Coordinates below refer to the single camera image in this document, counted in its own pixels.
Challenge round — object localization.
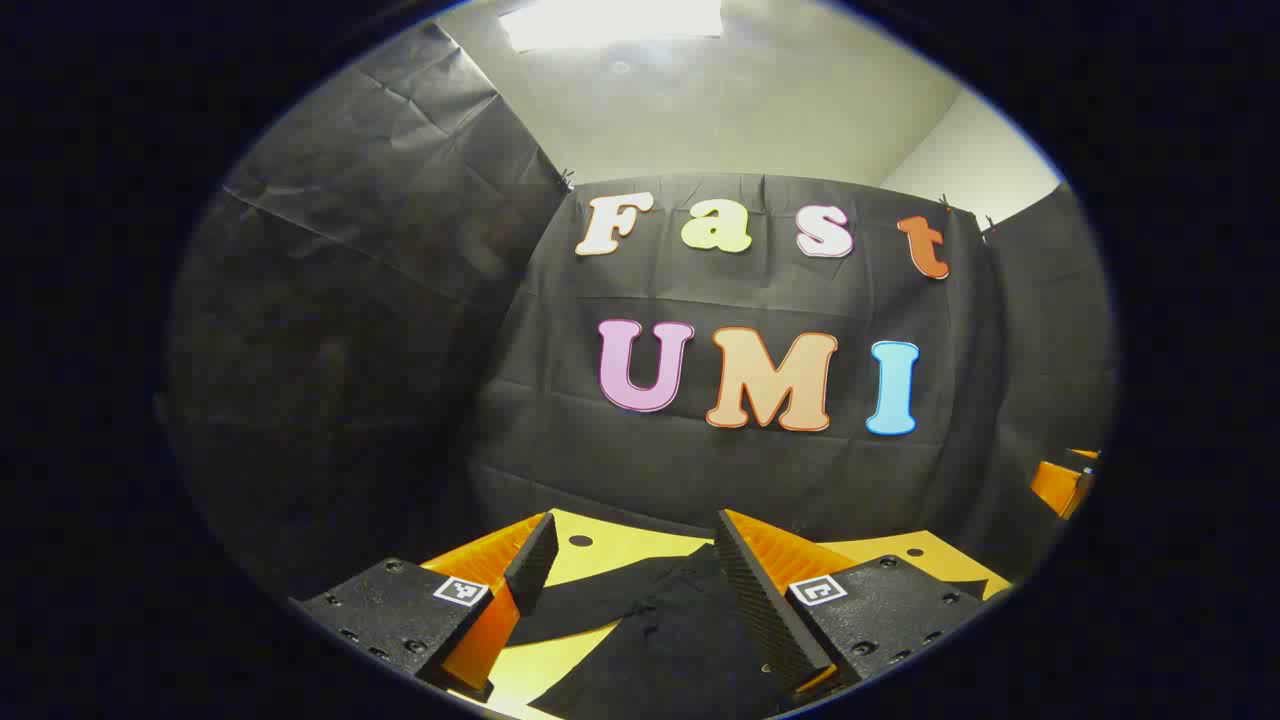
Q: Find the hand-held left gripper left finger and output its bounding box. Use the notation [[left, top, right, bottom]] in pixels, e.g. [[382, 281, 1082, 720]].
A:
[[295, 512, 559, 701]]

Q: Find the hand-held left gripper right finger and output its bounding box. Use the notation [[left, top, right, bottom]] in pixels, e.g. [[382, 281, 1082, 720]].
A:
[[713, 508, 993, 701]]

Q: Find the black buttoned jacket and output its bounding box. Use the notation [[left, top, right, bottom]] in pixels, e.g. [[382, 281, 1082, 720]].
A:
[[500, 545, 801, 720]]

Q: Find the ceiling light panel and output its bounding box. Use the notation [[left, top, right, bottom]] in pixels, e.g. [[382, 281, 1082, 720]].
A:
[[498, 0, 723, 53]]

